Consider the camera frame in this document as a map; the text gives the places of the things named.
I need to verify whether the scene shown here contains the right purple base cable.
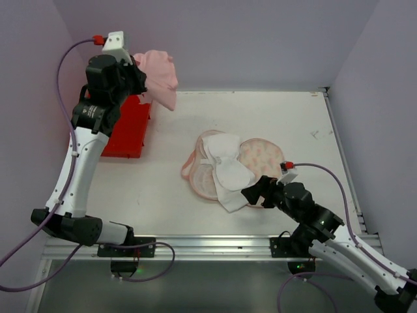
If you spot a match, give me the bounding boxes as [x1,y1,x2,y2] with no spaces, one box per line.
[276,272,359,313]

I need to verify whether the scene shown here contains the peach floral mesh laundry bag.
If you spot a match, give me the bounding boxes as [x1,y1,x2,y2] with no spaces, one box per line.
[181,130,284,202]

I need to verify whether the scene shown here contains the red plastic tray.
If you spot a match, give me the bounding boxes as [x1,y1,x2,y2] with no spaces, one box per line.
[67,89,154,160]

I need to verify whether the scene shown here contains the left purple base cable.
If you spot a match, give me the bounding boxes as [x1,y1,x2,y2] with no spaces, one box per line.
[115,241,177,283]

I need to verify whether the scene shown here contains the white bra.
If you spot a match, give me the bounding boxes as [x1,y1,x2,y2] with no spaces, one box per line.
[203,133,255,213]

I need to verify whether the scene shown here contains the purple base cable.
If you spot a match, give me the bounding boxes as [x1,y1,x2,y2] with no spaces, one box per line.
[115,241,177,283]
[276,272,359,313]

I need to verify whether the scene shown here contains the aluminium mounting rail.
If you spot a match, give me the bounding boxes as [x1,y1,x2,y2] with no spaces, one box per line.
[42,233,382,261]

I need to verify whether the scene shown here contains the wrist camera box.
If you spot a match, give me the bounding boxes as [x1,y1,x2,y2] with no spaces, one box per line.
[278,161,298,185]
[102,31,133,65]

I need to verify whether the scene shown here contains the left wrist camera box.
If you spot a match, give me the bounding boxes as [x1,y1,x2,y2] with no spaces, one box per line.
[102,31,133,65]

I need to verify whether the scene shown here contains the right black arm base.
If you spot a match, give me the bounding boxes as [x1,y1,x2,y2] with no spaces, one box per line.
[269,231,316,274]

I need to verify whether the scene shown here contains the pink bra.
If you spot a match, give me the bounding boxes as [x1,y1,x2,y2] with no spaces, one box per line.
[134,50,179,111]

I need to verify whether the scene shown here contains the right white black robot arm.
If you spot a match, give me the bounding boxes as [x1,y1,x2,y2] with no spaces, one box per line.
[241,176,416,312]

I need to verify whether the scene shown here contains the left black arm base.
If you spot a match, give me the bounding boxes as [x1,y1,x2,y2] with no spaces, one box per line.
[97,237,156,279]

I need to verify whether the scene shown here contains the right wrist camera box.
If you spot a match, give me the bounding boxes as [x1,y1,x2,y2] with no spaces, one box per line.
[278,161,298,185]

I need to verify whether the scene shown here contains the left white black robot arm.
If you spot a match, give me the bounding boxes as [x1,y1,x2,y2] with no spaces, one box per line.
[31,55,147,246]

